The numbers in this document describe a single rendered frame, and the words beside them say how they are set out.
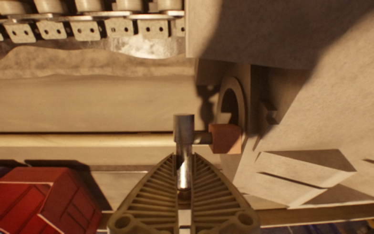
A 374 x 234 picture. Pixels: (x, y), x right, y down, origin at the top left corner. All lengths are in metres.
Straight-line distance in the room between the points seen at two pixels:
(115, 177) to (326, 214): 0.96
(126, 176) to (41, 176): 0.24
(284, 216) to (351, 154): 0.61
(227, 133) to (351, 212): 0.97
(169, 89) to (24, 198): 0.61
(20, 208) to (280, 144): 0.75
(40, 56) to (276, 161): 0.47
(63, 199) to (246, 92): 0.57
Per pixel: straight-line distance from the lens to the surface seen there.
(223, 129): 0.17
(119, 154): 0.48
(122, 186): 0.62
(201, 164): 0.17
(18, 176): 0.64
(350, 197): 0.39
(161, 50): 0.32
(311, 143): 0.21
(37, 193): 0.76
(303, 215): 0.94
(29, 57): 0.45
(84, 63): 0.37
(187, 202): 0.19
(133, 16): 0.27
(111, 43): 0.35
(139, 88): 0.33
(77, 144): 0.46
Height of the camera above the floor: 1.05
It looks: 58 degrees down
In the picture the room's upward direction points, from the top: 177 degrees clockwise
